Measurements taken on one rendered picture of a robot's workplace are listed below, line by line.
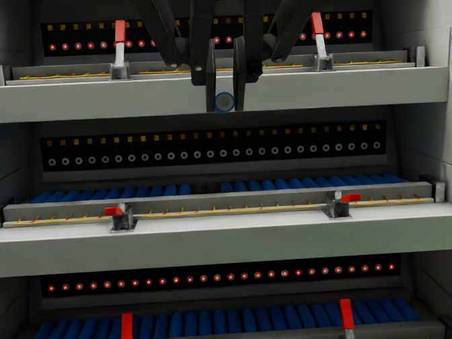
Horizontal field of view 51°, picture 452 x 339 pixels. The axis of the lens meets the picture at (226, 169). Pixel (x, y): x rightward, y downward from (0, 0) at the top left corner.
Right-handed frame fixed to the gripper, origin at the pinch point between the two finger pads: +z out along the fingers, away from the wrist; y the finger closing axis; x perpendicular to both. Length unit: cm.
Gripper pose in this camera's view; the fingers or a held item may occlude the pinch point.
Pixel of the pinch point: (224, 77)
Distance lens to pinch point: 39.6
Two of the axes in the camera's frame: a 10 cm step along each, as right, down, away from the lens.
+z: -0.2, 3.1, 9.5
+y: -10.0, 0.5, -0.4
